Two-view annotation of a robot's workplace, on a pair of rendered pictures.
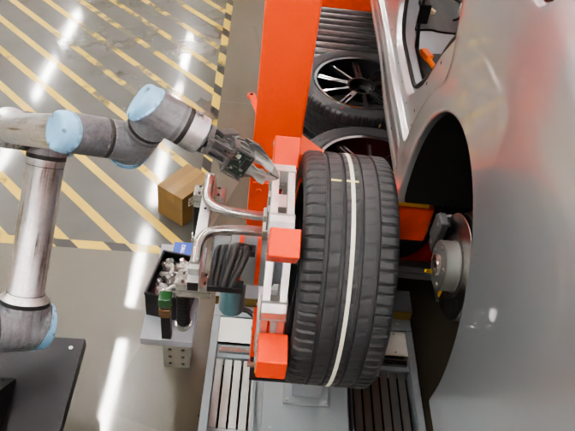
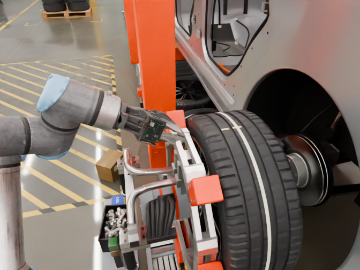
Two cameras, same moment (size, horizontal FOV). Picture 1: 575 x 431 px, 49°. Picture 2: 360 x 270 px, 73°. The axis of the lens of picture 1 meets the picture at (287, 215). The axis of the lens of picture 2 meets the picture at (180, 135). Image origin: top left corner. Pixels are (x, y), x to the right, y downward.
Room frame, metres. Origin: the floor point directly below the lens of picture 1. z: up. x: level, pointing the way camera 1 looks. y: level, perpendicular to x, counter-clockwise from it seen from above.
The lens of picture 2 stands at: (0.62, 0.13, 1.65)
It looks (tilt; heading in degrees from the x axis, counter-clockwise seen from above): 37 degrees down; 352
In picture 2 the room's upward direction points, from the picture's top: straight up
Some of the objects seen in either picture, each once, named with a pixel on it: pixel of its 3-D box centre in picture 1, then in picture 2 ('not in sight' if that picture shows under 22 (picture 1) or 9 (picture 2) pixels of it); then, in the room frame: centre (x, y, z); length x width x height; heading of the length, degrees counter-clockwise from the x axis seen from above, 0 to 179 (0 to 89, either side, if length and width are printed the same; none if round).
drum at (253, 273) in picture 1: (248, 260); (167, 202); (1.24, 0.09, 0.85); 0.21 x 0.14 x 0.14; 94
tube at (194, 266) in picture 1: (230, 239); (156, 194); (1.13, 0.13, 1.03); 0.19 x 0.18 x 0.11; 94
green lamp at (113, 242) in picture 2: (165, 299); (113, 244); (1.22, 0.33, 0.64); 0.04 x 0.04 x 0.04; 4
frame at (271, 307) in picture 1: (274, 262); (185, 199); (1.24, 0.02, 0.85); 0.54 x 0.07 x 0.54; 4
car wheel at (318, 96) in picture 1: (358, 101); (187, 98); (2.89, -0.28, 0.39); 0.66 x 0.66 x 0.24
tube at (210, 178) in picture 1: (237, 188); (148, 154); (1.33, 0.15, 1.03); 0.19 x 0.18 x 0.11; 94
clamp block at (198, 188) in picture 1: (209, 196); (128, 164); (1.39, 0.24, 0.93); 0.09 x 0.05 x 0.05; 94
